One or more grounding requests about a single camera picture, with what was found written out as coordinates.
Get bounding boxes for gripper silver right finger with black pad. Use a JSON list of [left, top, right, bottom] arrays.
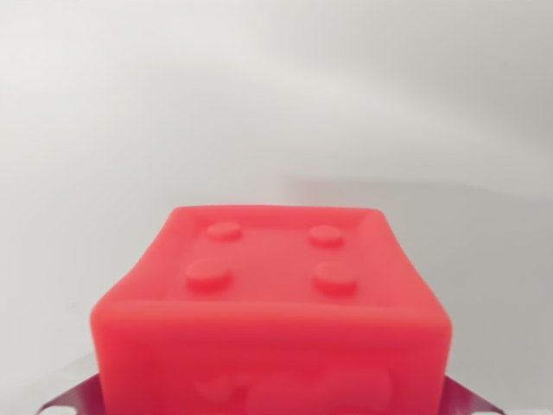
[[439, 373, 507, 415]]

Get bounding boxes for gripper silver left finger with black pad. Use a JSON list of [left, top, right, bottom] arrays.
[[37, 371, 105, 415]]

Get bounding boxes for red cube with studs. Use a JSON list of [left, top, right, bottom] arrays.
[[88, 205, 453, 415]]

